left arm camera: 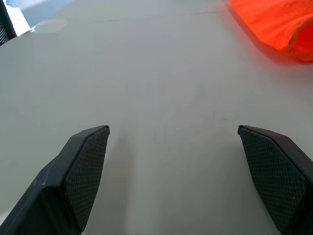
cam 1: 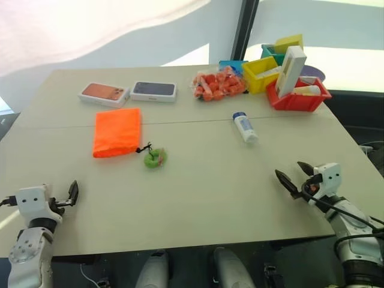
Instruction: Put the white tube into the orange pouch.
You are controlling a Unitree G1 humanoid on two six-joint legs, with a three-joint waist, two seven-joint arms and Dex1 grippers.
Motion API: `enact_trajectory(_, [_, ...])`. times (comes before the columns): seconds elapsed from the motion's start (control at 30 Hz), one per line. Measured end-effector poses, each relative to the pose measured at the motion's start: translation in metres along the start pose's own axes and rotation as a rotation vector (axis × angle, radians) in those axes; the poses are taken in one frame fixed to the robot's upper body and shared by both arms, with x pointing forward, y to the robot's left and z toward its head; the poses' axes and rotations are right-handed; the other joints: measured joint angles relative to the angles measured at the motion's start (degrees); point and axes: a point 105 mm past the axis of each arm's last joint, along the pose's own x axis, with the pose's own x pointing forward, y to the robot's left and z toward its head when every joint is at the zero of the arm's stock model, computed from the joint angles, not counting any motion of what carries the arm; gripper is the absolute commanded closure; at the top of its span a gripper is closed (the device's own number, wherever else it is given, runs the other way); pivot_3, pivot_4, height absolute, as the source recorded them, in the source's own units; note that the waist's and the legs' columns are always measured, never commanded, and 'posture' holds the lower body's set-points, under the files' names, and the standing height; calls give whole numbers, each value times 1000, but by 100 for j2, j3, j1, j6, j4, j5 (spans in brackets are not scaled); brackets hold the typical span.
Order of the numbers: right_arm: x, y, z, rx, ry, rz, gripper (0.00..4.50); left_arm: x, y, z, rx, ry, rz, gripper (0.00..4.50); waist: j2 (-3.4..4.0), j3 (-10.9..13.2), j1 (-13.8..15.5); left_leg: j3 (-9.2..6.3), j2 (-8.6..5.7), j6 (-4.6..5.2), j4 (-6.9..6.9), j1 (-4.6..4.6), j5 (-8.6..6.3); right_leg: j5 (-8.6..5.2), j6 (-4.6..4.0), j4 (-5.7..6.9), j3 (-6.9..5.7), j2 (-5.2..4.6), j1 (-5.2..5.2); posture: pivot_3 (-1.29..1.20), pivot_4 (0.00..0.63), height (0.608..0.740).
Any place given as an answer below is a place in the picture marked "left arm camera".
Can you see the black mesh chair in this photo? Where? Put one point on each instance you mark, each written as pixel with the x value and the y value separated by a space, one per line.
pixel 5 23

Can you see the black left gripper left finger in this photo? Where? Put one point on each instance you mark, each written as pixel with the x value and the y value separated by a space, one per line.
pixel 73 181

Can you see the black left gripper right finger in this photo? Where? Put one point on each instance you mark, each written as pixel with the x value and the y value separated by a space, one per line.
pixel 276 176

